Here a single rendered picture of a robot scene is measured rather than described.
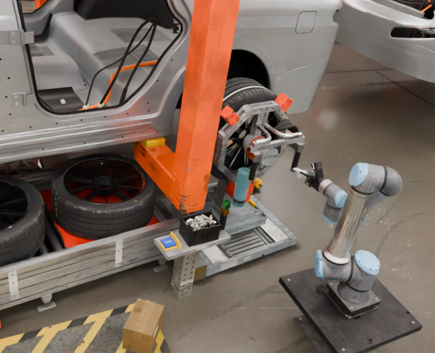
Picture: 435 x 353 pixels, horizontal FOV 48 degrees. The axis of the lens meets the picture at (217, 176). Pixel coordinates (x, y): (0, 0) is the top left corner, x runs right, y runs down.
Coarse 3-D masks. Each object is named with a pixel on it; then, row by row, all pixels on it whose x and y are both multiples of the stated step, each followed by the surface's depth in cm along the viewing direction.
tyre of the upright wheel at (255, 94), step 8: (232, 80) 307; (240, 80) 308; (248, 80) 312; (232, 88) 299; (240, 88) 298; (248, 88) 298; (256, 88) 302; (264, 88) 306; (224, 96) 296; (232, 96) 294; (240, 96) 293; (248, 96) 293; (256, 96) 297; (264, 96) 301; (272, 96) 305; (224, 104) 292; (232, 104) 290; (240, 104) 293; (224, 120) 294; (216, 136) 297; (216, 168) 313; (216, 176) 317; (224, 176) 321
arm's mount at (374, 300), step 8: (336, 280) 287; (328, 288) 285; (336, 288) 282; (328, 296) 285; (336, 296) 278; (376, 296) 281; (336, 304) 280; (344, 304) 273; (368, 304) 276; (376, 304) 279; (344, 312) 275; (352, 312) 271; (360, 312) 276
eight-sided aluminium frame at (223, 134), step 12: (240, 108) 292; (252, 108) 290; (264, 108) 294; (276, 108) 300; (240, 120) 289; (228, 132) 289; (288, 132) 320; (216, 144) 296; (216, 156) 301; (264, 168) 326
